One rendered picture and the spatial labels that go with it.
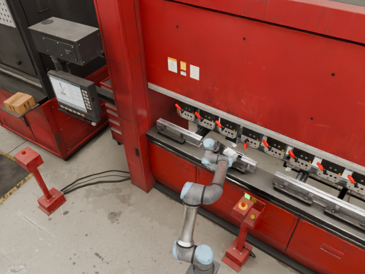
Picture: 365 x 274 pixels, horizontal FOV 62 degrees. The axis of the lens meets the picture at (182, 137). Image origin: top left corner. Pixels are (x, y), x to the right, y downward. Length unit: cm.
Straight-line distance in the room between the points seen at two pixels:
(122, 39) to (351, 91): 157
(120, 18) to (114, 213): 208
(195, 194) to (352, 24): 124
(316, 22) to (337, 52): 20
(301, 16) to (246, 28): 34
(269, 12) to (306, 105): 62
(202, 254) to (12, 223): 238
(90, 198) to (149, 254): 100
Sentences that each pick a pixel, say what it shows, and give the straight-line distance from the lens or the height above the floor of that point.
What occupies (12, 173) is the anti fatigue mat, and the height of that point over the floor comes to 1.
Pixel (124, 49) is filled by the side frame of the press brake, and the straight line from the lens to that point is 243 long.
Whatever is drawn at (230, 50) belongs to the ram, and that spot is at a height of 192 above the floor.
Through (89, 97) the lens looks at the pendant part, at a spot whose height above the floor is 150.
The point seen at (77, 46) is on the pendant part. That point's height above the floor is 190.
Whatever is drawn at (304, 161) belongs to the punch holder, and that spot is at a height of 125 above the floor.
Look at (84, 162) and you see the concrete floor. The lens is 411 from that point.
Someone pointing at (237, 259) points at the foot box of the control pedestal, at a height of 12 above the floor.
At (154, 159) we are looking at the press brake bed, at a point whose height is 54.
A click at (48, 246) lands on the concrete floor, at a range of 351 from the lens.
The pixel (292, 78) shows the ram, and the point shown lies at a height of 186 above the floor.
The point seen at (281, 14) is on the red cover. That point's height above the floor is 221.
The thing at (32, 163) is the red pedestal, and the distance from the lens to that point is 320.
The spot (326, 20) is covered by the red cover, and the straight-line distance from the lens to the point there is 181.
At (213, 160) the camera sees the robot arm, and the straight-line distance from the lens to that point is 220.
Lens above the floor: 285
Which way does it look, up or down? 42 degrees down
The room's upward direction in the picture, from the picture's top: 1 degrees counter-clockwise
